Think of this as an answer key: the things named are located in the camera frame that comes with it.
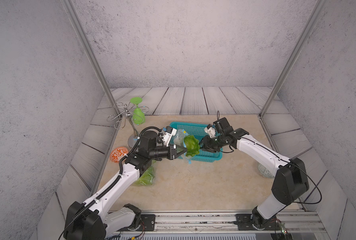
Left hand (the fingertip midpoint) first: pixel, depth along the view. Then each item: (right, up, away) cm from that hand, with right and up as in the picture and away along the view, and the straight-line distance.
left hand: (187, 151), depth 69 cm
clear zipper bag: (-21, -16, +11) cm, 28 cm away
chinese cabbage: (+3, +2, +10) cm, 10 cm away
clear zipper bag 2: (-5, +4, +13) cm, 14 cm away
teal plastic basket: (+6, +9, +14) cm, 18 cm away
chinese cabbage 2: (-21, -15, +11) cm, 28 cm away
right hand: (+7, 0, +11) cm, 13 cm away
